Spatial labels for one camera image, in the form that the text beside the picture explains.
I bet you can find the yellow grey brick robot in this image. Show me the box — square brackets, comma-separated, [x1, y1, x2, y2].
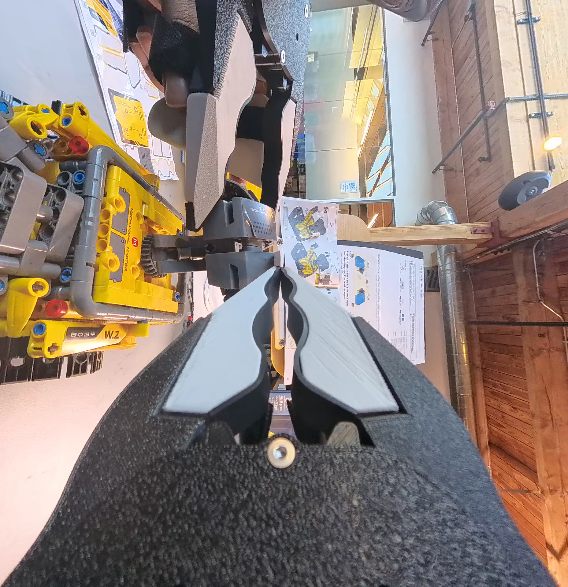
[0, 96, 284, 387]

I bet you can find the silver duct pipe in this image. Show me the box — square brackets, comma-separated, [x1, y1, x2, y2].
[416, 200, 478, 442]

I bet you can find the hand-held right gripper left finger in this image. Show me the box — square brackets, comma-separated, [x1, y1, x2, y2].
[160, 267, 282, 445]

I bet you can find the instruction booklet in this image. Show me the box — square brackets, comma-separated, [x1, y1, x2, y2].
[277, 197, 426, 387]

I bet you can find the dark blue robot kit box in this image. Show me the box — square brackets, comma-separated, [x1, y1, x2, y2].
[269, 389, 295, 434]

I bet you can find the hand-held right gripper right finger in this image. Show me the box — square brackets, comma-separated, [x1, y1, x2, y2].
[281, 267, 401, 445]

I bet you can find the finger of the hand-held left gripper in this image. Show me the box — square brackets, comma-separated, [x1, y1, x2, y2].
[185, 16, 259, 231]
[260, 89, 298, 209]

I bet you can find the sticker sheet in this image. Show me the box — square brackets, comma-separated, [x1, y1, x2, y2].
[75, 0, 180, 181]

